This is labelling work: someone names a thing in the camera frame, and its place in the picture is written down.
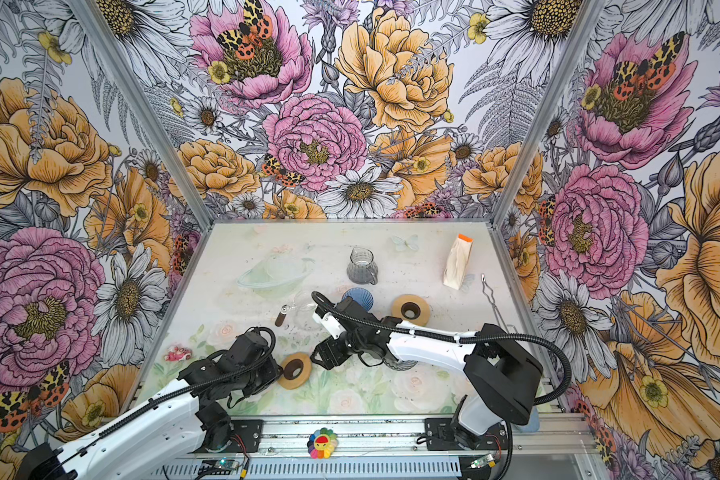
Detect blue glass dripper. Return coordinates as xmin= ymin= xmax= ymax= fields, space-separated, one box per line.
xmin=342 ymin=287 xmax=374 ymax=312

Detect wooden dripper ring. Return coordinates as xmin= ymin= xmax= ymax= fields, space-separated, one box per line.
xmin=391 ymin=293 xmax=432 ymax=328
xmin=275 ymin=352 xmax=313 ymax=391

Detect clear glass carafe wooden handle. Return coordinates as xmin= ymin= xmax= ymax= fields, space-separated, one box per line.
xmin=274 ymin=301 xmax=322 ymax=333

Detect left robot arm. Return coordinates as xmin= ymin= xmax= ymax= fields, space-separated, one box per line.
xmin=16 ymin=327 xmax=281 ymax=479

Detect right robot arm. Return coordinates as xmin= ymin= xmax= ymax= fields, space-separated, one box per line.
xmin=311 ymin=294 xmax=543 ymax=450

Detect grey glass dripper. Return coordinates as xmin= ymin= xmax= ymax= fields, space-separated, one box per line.
xmin=383 ymin=358 xmax=417 ymax=371

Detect orange white coffee bag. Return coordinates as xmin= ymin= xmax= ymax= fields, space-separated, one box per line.
xmin=442 ymin=234 xmax=473 ymax=290

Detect grey ribbed glass pitcher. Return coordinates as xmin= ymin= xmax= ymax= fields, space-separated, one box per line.
xmin=346 ymin=246 xmax=379 ymax=285

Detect small pink toy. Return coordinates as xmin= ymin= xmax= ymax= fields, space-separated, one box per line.
xmin=163 ymin=345 xmax=193 ymax=363

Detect clear plastic bowl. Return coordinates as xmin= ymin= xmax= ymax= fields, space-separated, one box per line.
xmin=236 ymin=253 xmax=315 ymax=300

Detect green circuit board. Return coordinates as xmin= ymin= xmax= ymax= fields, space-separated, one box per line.
xmin=199 ymin=458 xmax=246 ymax=475

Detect colourful flower toy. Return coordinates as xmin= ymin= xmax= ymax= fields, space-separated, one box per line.
xmin=307 ymin=427 xmax=339 ymax=459

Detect metal tongs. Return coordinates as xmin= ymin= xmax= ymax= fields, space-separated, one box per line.
xmin=481 ymin=274 xmax=508 ymax=331

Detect blue grey oval stone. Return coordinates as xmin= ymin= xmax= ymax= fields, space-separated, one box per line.
xmin=513 ymin=406 xmax=541 ymax=433

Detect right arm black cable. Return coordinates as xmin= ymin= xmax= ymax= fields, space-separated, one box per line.
xmin=310 ymin=290 xmax=573 ymax=406

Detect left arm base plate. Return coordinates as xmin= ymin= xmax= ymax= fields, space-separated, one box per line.
xmin=196 ymin=419 xmax=264 ymax=454

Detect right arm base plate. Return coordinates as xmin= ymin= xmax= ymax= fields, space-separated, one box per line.
xmin=423 ymin=417 xmax=509 ymax=452

